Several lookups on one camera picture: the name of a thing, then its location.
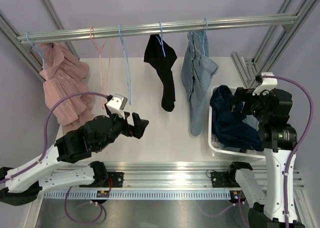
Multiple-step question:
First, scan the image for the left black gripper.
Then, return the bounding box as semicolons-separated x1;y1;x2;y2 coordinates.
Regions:
95;111;149;153

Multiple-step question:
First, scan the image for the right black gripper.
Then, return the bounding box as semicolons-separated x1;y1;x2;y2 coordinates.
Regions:
228;87;272;123

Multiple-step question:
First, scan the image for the dark blue denim skirt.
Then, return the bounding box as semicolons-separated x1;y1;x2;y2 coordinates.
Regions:
209;85;264;152

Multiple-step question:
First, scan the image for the pink wire hanger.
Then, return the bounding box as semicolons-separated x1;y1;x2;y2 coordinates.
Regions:
88;25;113;109

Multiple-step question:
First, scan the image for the light blue wire hanger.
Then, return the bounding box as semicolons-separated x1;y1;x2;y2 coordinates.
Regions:
118;24;132;105

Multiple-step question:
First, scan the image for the light blue denim skirt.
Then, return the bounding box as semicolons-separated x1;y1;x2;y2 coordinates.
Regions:
219;115;259;154

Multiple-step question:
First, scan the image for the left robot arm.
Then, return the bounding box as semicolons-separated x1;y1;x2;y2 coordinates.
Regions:
0;113;149;206

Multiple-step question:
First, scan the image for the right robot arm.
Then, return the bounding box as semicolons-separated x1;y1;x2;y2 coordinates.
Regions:
227;88;304;228

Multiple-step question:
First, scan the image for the blue hanger of pale denim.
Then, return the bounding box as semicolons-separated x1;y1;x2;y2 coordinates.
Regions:
191;18;209;57

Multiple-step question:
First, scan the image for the blue hanger of pink dress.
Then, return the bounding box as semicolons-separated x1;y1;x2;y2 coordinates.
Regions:
25;31;45;70

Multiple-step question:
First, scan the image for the white plastic basket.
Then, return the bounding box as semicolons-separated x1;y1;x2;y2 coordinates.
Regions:
208;86;265;161

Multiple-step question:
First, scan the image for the pale blue denim garment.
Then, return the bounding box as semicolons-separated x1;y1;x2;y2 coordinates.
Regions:
180;32;219;136

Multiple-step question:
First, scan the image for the black garment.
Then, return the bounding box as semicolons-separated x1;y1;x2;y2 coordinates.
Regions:
143;34;177;112

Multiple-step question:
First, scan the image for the pink ruffled dress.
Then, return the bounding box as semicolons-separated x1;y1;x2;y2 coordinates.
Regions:
39;43;94;134

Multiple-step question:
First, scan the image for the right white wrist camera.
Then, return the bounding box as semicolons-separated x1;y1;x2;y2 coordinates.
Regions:
252;72;278;96

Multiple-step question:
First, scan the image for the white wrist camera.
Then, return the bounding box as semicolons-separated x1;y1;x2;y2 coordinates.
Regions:
105;93;128;119
252;72;278;96

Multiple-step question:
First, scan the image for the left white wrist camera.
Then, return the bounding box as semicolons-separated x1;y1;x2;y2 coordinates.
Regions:
105;93;128;119

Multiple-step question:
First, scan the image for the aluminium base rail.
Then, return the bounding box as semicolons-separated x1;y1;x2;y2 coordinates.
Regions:
37;162;305;190

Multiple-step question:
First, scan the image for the white slotted cable duct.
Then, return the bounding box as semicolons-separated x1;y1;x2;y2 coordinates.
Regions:
44;189;231;200

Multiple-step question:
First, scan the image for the aluminium hanging rail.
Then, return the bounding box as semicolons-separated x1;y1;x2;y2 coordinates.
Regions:
29;13;297;44

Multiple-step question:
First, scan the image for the aluminium frame right post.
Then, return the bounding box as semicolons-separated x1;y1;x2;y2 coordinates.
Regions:
230;0;320;88

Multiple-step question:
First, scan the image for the aluminium frame post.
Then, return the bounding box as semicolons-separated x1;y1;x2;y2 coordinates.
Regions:
230;0;320;88
0;0;64;82

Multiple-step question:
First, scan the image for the aluminium frame left post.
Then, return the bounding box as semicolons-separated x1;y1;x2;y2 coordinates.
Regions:
0;0;64;82

